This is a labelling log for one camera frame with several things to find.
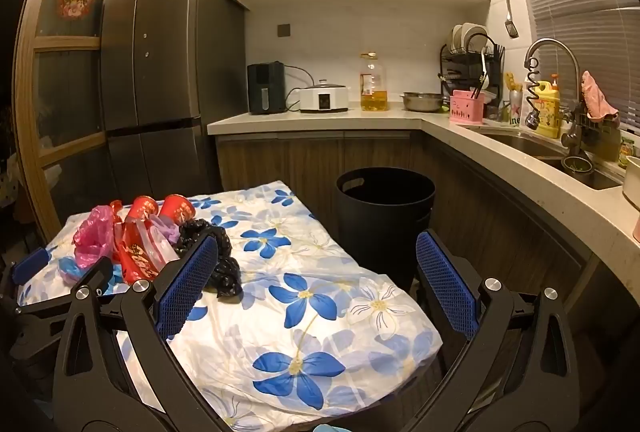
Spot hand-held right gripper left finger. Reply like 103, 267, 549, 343
52, 232, 231, 432

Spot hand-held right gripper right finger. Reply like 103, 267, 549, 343
415, 229, 596, 432

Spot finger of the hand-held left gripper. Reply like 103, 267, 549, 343
0, 248, 51, 308
64, 257, 115, 299

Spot blue rubber glove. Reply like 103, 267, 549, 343
57, 256, 126, 286

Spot black plastic bag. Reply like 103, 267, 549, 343
175, 218, 244, 301

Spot red plastic bag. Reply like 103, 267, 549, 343
109, 199, 162, 286

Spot red paper cup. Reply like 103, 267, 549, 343
125, 195, 159, 226
160, 194, 197, 226

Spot black trash bin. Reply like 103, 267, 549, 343
336, 167, 437, 293

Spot blue floral blanket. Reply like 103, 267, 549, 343
17, 179, 444, 431

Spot wooden glass door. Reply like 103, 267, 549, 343
12, 0, 146, 245

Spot steel sink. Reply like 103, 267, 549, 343
472, 126, 625, 191

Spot pink utensil holder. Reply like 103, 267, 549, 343
448, 89, 485, 124

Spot sink strainer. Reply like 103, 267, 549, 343
562, 155, 597, 176

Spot steel bowl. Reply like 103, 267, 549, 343
400, 92, 450, 112

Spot green beer can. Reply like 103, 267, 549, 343
508, 88, 525, 126

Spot black chopsticks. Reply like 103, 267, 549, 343
470, 72, 490, 101

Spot black air fryer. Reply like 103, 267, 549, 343
247, 61, 287, 115

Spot yellow detergent bottle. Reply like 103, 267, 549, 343
525, 74, 562, 139

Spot coiled faucet sprayer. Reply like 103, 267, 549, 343
524, 57, 552, 131

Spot white container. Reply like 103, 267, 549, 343
622, 157, 640, 209

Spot black dish rack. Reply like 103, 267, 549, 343
438, 31, 507, 102

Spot grey refrigerator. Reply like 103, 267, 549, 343
99, 0, 249, 202

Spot cooking oil bottle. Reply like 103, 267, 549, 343
359, 51, 389, 112

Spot white slow cooker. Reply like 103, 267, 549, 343
299, 80, 350, 114

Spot green label jar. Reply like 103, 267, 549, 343
618, 137, 636, 169

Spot pink cloth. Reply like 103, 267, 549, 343
580, 71, 621, 121

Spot steel faucet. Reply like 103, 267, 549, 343
523, 38, 585, 149

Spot hanging slotted spatula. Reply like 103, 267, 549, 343
501, 0, 520, 39

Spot black power cable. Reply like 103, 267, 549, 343
284, 65, 315, 109

